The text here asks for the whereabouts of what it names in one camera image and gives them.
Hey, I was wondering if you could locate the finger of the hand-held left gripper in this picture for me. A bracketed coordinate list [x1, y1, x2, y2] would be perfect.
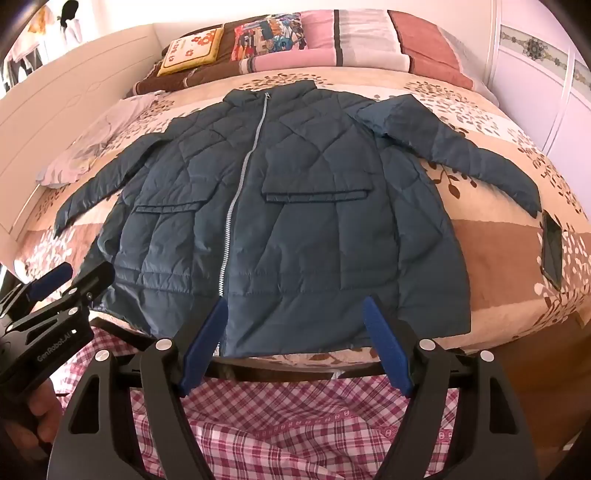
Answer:
[0, 263, 75, 320]
[8, 262, 116, 336]

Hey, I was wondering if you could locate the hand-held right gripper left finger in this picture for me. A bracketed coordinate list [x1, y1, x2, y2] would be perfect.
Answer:
[48, 300, 230, 480]

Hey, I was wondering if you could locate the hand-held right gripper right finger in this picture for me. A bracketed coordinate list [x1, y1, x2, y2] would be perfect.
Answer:
[363, 297, 540, 480]

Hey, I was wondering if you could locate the blue quilted jacket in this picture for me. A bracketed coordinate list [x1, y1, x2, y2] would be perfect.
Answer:
[53, 79, 544, 359]

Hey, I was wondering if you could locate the person's left hand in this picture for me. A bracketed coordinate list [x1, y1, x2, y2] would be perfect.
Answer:
[24, 382, 64, 443]

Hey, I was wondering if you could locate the person's pink plaid clothing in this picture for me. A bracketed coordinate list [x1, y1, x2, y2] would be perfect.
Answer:
[55, 318, 467, 480]

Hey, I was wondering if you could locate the leaf print bed blanket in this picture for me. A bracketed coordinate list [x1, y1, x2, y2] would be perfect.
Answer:
[13, 65, 591, 366]

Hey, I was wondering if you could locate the lilac floral pillow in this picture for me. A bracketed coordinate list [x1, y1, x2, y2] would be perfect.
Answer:
[37, 90, 168, 188]

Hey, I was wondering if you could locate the white headboard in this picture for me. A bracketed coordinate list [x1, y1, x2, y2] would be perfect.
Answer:
[0, 21, 163, 241]

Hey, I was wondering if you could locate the black smartphone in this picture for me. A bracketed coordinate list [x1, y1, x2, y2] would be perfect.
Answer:
[539, 209, 565, 293]

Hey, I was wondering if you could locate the brown folded blanket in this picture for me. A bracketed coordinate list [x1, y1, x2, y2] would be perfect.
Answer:
[131, 22, 262, 94]

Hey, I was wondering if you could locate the yellow flower cushion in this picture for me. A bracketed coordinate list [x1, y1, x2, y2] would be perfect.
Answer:
[156, 26, 226, 78]

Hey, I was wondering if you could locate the colourful patchwork cushion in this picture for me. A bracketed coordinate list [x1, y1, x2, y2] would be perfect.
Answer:
[229, 12, 310, 61]

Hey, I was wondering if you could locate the pink striped folded quilt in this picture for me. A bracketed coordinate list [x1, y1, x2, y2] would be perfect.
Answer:
[240, 8, 477, 91]

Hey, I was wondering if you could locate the white wardrobe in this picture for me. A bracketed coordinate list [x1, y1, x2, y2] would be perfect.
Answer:
[488, 0, 591, 197]

